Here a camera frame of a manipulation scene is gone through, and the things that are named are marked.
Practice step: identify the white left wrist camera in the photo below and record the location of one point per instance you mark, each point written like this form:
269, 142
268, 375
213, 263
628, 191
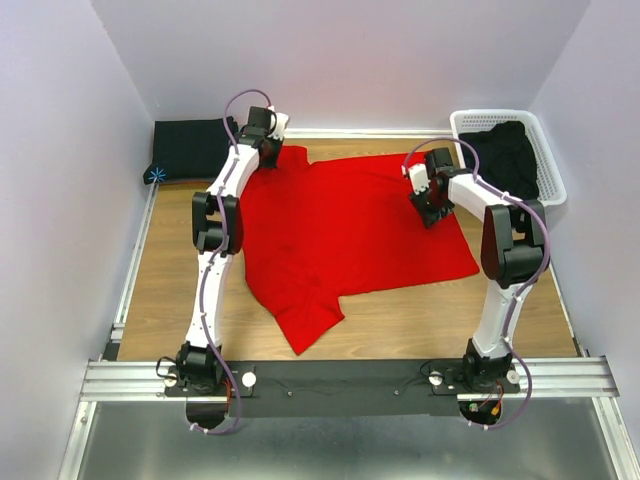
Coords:
281, 121

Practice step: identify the white plastic laundry basket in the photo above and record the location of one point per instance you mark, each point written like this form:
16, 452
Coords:
551, 187

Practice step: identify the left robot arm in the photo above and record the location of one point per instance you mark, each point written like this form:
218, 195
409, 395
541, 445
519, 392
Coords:
217, 233

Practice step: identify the red t-shirt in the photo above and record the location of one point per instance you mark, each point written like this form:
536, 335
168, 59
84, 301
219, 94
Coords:
314, 232

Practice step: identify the aluminium frame rail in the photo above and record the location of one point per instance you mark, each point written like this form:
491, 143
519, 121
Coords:
540, 377

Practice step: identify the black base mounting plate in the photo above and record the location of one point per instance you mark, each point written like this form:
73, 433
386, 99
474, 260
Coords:
272, 405

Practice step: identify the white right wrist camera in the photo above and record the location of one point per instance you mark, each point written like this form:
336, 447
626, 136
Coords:
418, 177

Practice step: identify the folded black t-shirt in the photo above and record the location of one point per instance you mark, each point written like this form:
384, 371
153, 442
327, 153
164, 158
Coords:
186, 151

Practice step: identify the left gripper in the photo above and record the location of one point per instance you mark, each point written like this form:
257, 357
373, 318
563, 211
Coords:
270, 155

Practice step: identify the black clothes in basket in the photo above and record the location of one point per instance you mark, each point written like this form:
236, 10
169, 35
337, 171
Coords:
507, 159

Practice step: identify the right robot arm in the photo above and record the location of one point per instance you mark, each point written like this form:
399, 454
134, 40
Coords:
514, 253

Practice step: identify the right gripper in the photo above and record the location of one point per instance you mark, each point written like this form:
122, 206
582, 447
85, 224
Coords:
431, 211

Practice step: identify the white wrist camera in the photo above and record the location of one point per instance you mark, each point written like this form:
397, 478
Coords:
281, 121
418, 177

